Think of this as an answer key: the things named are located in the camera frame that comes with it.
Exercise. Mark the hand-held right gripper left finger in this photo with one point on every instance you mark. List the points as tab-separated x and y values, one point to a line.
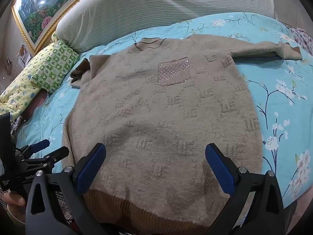
91	167

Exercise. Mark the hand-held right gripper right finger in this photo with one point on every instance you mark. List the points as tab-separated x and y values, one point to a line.
220	169

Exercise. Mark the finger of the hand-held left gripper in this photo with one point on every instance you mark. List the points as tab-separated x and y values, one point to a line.
40	144
57	154

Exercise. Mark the beige knit sweater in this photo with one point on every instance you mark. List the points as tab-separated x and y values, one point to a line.
159	107

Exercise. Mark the person's left hand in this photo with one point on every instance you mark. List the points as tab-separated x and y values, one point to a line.
14	199

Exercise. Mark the plaid cloth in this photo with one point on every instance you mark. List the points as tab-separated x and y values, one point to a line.
63	205

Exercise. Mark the yellow patterned quilt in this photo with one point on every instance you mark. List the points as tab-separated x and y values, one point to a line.
19	88

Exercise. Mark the green patterned pillow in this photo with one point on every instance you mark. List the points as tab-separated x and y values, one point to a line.
55	66

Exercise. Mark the blue floral bed sheet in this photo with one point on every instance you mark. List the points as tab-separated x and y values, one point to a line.
281	98

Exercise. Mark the gold framed flower painting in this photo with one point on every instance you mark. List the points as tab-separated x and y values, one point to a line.
41	12

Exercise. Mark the purple floral cloth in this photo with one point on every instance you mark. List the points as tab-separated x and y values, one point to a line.
303	39

